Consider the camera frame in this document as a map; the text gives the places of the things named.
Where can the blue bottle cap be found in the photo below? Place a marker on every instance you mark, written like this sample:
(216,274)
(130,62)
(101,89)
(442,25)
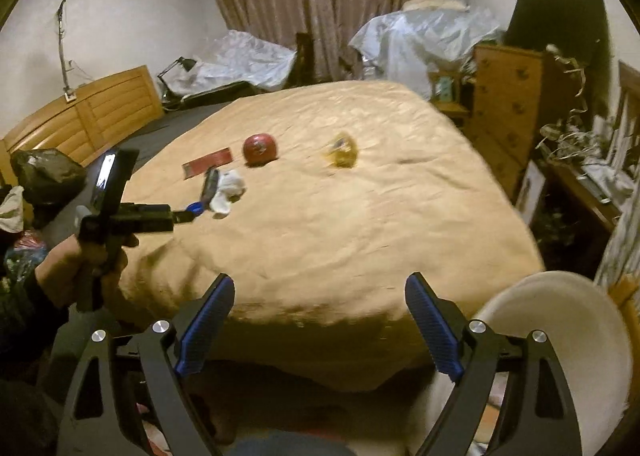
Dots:
(194,209)

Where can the tan blanket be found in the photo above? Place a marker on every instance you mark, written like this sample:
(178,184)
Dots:
(350,236)

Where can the cream pillow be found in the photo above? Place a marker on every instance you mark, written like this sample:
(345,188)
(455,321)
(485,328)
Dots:
(435,3)

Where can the red flat packet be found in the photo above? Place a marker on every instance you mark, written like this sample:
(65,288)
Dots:
(207,161)

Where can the clear plastic cover sheet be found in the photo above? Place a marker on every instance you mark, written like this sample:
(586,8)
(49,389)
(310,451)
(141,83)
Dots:
(410,36)
(240,56)

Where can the white plastic bin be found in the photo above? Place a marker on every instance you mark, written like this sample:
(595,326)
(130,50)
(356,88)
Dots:
(550,316)

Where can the black monitor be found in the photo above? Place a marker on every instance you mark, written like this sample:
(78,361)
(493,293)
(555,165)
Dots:
(555,21)

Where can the dark wooden chair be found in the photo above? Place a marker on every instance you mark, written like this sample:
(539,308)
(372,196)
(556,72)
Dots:
(304,56)

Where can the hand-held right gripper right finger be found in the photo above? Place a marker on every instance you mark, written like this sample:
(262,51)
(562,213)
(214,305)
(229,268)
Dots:
(432,326)

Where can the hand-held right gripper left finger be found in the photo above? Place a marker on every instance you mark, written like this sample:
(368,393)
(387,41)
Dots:
(207,326)

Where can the black plastic bag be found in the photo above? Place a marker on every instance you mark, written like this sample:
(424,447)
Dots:
(47,174)

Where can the red round ball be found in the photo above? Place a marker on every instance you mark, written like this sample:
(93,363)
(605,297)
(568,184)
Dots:
(260,149)

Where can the crumpled white tissue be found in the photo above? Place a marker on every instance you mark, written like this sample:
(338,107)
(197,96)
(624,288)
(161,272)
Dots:
(230,183)

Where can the wooden headboard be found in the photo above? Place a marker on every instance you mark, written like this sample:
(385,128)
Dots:
(100,106)

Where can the small green picture frame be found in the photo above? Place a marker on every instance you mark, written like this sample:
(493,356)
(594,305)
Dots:
(444,86)

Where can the wooden side table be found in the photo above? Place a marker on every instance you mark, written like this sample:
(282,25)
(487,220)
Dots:
(580,191)

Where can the dark grey bed sheet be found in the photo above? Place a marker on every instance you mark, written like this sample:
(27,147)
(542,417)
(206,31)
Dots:
(160,131)

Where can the wooden dresser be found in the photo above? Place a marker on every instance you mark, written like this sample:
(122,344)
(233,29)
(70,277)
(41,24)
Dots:
(505,106)

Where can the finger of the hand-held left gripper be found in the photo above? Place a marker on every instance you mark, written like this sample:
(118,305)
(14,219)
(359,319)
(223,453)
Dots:
(150,218)

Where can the black desk lamp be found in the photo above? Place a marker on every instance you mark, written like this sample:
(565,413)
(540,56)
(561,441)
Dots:
(175,67)

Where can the person's left hand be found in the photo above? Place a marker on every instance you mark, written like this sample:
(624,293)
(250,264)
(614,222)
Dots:
(62,276)

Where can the yellow clear wrapper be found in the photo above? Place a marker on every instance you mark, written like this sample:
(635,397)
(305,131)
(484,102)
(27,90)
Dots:
(341,154)

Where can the leaning picture frame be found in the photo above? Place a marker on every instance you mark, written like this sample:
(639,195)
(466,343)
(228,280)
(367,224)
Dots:
(531,191)

